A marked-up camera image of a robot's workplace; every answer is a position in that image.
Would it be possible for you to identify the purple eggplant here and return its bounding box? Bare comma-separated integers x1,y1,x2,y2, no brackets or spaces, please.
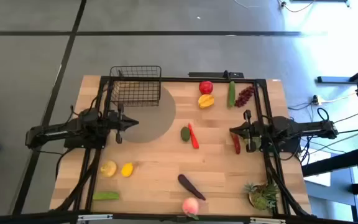
177,174,207,201

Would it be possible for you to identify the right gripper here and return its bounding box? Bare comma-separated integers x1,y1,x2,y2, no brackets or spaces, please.
229,110,265,153

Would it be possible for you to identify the black T-shaped floor stand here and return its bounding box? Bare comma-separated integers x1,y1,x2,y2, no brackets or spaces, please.
317,58,358,85

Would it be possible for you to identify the black left arm cable bundle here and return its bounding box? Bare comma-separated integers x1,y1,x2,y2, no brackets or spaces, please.
54,148,102,212

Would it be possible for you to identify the purple grape bunch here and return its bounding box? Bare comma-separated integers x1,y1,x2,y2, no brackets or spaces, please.
234,85,256,108

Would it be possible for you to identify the black aluminium table frame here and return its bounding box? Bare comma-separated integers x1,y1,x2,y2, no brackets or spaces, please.
0,75,358,224

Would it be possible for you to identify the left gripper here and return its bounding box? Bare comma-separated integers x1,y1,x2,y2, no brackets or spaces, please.
104,103,140,144

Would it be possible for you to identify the round grey mat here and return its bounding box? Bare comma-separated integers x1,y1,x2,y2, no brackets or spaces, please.
109,85,177,144

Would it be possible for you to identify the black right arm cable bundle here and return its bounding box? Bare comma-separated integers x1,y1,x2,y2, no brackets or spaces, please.
265,152,312,217

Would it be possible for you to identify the red apple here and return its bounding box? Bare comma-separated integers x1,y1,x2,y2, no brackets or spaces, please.
198,80,214,95

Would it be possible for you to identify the pink peach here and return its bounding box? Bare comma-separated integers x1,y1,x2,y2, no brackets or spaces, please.
181,197,201,220

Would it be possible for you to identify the green avocado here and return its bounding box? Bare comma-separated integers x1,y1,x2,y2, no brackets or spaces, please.
180,126,191,142

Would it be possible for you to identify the thin floor cable with plug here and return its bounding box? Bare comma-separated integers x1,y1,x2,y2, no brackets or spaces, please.
277,0,316,14

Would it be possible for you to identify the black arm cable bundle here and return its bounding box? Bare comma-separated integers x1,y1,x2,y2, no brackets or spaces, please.
54,148,102,212
265,152,312,217

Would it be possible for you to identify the round yellow fruit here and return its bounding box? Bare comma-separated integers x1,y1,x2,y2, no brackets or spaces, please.
100,160,117,178

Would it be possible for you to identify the black flat metal bar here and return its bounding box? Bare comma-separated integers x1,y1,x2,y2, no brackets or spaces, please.
188,70,245,79

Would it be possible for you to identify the white power cable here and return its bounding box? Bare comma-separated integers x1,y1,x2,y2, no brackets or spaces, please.
320,91,358,105

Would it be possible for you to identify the green cucumber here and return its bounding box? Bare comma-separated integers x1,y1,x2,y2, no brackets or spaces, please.
227,80,236,108

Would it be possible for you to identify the silver aluminium bracket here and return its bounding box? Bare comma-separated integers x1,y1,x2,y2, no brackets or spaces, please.
77,213,114,222
249,217,287,224

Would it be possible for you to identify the black wire basket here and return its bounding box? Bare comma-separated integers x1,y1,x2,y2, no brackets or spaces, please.
109,65,162,108

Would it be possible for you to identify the bright red chili pepper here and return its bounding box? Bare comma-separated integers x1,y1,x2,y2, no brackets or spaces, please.
187,123,200,150

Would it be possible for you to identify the yellow lemon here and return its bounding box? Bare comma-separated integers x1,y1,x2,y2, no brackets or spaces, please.
121,162,134,178

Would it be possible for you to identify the dark red green-tipped chili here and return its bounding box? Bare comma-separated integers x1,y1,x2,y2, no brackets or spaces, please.
230,132,241,156

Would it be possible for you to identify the black diagonal beam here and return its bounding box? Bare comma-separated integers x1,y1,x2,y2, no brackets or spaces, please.
301,146,358,178

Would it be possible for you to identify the green pea pod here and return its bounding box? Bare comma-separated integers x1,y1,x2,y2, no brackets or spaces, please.
92,191,121,201

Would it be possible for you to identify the yellow-orange star fruit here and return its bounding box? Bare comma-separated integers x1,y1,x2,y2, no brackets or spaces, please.
198,93,215,110

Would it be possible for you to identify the potted succulent plant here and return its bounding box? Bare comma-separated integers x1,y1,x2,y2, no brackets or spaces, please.
243,182,280,211

